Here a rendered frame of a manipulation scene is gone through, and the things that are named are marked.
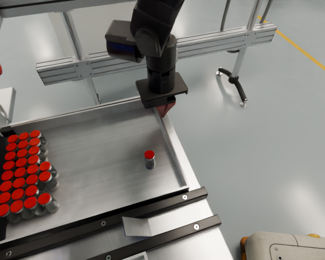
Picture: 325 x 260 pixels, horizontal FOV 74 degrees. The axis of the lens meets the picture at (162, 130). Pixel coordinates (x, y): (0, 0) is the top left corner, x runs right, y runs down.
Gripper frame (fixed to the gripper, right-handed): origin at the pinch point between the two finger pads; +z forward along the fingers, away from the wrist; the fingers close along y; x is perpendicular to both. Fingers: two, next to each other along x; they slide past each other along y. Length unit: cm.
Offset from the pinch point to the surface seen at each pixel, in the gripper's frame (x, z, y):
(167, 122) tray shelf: 1.1, 2.4, -1.1
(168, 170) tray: 14.3, 2.1, 3.1
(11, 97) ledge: -21.4, 2.3, 37.7
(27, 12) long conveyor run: -82, 5, 37
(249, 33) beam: -84, 38, -90
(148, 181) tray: 15.4, 2.1, 7.9
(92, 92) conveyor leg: -86, 61, 22
